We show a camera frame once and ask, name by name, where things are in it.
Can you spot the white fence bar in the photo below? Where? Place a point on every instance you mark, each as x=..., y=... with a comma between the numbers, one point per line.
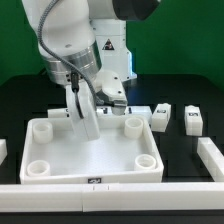
x=112, y=197
x=3, y=150
x=212, y=158

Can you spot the white desk top tray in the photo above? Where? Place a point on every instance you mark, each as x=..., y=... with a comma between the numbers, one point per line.
x=125, y=153

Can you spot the white marker sheet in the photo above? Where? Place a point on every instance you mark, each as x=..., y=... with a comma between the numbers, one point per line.
x=142, y=112

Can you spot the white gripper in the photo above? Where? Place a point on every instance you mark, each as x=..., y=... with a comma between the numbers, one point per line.
x=84, y=95

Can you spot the white front fence bar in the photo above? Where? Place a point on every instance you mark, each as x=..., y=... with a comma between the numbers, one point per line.
x=112, y=197

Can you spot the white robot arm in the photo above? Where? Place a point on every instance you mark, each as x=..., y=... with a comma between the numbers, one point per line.
x=83, y=46

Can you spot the white left fence bar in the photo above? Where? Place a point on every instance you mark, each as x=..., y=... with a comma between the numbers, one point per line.
x=3, y=150

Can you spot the white right fence bar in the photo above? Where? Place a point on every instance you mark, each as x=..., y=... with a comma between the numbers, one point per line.
x=212, y=158

